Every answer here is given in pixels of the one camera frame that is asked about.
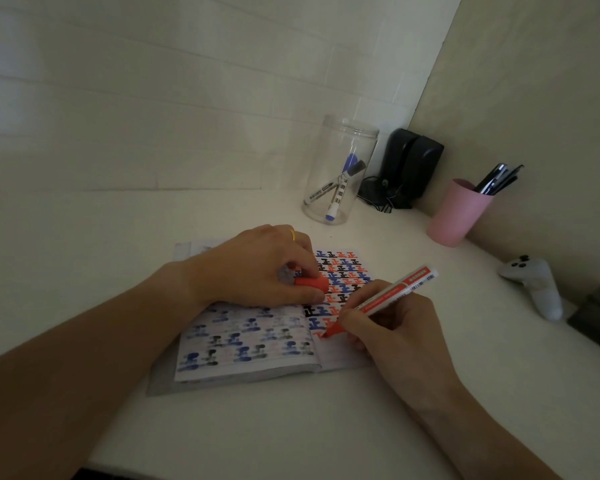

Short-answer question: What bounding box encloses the person's left forearm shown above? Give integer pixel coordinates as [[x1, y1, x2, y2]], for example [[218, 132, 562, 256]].
[[0, 262, 202, 480]]

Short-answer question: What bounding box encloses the clear plastic jar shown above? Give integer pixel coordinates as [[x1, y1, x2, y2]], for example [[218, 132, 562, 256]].
[[301, 114, 380, 226]]

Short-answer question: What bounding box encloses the dark box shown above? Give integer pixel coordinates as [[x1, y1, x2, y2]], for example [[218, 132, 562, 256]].
[[567, 284, 600, 359]]

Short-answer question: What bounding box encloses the blue whiteboard marker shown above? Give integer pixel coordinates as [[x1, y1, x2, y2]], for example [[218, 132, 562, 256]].
[[324, 154, 357, 222]]

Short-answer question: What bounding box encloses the red marker cap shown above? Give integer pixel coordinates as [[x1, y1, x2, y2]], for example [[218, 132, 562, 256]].
[[294, 277, 329, 294]]

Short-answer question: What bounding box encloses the black desktop device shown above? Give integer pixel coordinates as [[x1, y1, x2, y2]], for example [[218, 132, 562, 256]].
[[379, 128, 445, 210]]

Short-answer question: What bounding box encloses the person's right hand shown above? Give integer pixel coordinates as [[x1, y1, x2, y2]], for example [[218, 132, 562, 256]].
[[336, 293, 464, 411]]

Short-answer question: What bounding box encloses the red and white marker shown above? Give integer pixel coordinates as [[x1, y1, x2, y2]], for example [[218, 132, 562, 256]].
[[321, 265, 439, 341]]

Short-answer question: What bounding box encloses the black pen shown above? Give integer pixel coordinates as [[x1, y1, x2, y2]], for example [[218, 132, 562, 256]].
[[487, 165, 525, 195], [482, 176, 519, 197], [474, 163, 509, 193]]

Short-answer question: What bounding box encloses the black whiteboard marker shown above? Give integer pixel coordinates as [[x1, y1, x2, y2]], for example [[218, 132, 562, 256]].
[[303, 160, 366, 206]]

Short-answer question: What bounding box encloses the person's left hand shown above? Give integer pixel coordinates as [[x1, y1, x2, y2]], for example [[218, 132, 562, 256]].
[[186, 225, 329, 309]]

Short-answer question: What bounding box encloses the white game controller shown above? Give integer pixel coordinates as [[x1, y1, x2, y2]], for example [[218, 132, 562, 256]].
[[497, 254, 564, 322]]

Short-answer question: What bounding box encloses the notebook with coloured marks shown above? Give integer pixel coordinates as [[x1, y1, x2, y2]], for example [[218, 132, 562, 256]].
[[146, 238, 381, 398]]

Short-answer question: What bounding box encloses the pink cup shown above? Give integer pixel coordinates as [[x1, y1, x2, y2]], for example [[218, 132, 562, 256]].
[[426, 178, 495, 248]]

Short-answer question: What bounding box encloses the person's right forearm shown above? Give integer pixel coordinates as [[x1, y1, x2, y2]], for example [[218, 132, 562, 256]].
[[405, 384, 565, 480]]

